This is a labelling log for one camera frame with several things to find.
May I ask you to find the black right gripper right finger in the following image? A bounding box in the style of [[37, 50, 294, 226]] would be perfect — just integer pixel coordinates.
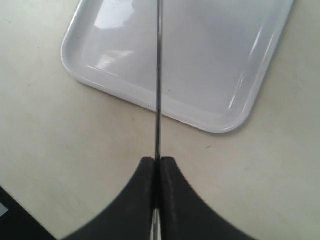
[[159, 157, 254, 240]]

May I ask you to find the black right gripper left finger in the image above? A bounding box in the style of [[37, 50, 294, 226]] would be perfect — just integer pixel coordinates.
[[65, 157, 155, 240]]

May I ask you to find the thin metal skewer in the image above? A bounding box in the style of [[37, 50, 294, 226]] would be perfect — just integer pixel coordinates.
[[151, 0, 163, 240]]

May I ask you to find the white rectangular plastic tray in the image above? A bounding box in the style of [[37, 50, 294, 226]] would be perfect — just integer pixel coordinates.
[[60, 0, 293, 134]]

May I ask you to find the black table edge frame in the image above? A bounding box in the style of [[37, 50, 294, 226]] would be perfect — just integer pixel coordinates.
[[0, 188, 55, 240]]

